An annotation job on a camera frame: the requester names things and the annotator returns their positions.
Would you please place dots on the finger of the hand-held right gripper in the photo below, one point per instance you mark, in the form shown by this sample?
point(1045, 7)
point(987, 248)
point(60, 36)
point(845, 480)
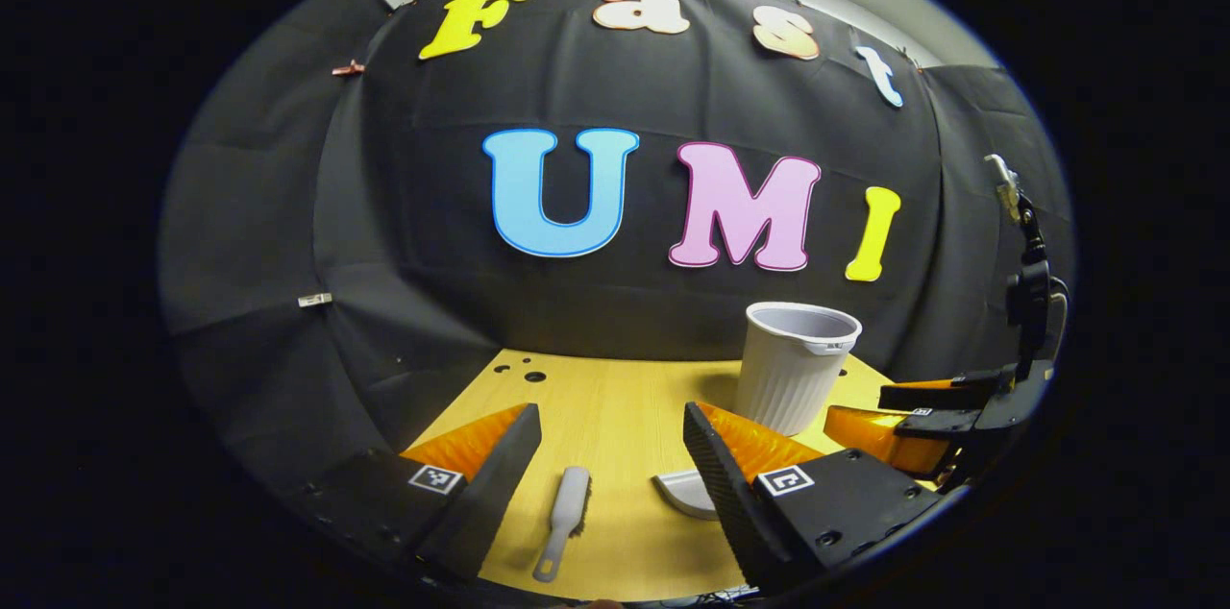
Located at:
point(937, 396)
point(879, 436)

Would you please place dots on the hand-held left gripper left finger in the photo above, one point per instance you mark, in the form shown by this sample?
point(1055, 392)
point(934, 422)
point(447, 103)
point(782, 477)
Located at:
point(490, 484)

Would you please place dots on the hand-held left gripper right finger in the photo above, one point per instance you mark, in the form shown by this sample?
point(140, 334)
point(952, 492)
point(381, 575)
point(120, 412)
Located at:
point(730, 494)

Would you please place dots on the grey plastic dustpan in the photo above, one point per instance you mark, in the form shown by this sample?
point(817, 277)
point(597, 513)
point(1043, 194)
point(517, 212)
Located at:
point(687, 494)

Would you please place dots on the small grey broom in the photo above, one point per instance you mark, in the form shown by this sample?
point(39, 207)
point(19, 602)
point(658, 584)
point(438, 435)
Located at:
point(567, 508)

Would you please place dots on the grey ribbed garbage bin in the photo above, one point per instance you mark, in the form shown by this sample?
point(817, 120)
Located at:
point(793, 378)

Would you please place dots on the wooden desktop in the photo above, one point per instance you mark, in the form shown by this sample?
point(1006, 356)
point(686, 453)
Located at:
point(615, 398)

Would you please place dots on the white clip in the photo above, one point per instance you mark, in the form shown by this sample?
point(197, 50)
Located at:
point(315, 300)

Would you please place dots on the copper clip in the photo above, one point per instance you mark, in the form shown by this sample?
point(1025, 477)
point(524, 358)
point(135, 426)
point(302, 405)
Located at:
point(348, 68)

